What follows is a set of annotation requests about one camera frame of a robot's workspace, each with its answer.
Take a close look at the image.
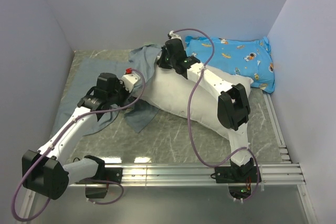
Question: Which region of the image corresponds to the grey-blue pillowcase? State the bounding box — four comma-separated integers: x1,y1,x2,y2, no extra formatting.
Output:
52,45,161,135

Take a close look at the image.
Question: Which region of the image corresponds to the white pillow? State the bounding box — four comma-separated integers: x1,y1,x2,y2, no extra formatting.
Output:
142,63,248,146

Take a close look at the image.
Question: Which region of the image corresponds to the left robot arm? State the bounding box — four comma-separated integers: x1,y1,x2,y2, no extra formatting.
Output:
21,69,145,200

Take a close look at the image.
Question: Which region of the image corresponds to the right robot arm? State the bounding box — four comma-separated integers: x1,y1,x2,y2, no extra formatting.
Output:
157,36,254,182

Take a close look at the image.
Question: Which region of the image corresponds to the blue cartoon print pillow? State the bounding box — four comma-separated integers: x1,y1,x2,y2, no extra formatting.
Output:
185,36,276,93

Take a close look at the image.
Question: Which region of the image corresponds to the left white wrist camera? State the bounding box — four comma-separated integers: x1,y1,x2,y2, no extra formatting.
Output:
121,68,141,92

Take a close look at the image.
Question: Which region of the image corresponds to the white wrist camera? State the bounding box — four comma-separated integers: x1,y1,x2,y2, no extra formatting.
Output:
121,68,141,92
167,30,182,40

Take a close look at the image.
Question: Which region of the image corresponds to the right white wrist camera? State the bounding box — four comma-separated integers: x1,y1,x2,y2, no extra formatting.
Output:
167,30,182,40

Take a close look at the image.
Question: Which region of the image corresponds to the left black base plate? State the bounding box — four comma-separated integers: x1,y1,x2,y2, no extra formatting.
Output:
75,167,124,201

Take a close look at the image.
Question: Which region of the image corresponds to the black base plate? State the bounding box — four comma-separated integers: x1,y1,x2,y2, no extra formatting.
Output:
75,167,124,201
210,164,261,201

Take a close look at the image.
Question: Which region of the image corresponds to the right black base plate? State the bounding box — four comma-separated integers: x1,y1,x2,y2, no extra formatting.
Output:
210,164,261,201

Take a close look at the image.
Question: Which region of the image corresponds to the right side aluminium rail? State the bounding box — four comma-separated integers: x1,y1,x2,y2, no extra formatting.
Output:
263,92,292,164

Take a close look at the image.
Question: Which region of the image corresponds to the aluminium mounting rail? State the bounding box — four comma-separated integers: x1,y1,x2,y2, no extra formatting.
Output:
30,163,307,188

